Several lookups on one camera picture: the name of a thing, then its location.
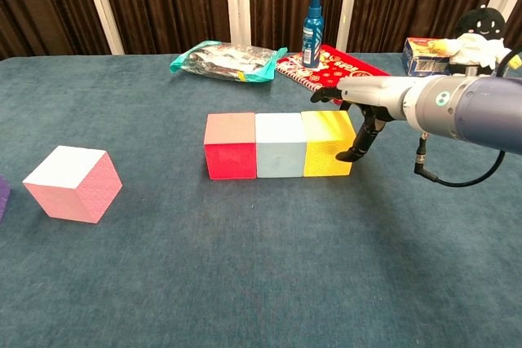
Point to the red foam cube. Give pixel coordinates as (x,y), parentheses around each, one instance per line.
(230,160)

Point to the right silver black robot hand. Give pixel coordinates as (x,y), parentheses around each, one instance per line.
(375,93)

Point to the blue and orange carton box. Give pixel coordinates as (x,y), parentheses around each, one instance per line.
(424,62)

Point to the teal snack packet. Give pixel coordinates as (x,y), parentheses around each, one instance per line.
(228,60)

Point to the light blue foam cube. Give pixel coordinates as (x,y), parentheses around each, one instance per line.
(281,160)

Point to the purple foam cube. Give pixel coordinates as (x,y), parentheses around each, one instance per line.
(3,199)

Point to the yellow foam cube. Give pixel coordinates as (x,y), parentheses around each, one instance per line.
(322,156)

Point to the red spiral notebook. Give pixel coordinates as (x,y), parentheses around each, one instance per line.
(346,64)

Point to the pink foam cube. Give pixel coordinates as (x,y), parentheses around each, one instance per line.
(69,193)

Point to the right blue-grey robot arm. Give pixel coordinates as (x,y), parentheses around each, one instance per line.
(481,111)

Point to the blue spray bottle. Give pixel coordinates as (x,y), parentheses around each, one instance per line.
(312,38)

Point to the teal felt table cover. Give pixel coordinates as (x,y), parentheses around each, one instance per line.
(261,262)

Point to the black plush doll white shirt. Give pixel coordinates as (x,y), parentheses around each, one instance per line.
(481,26)

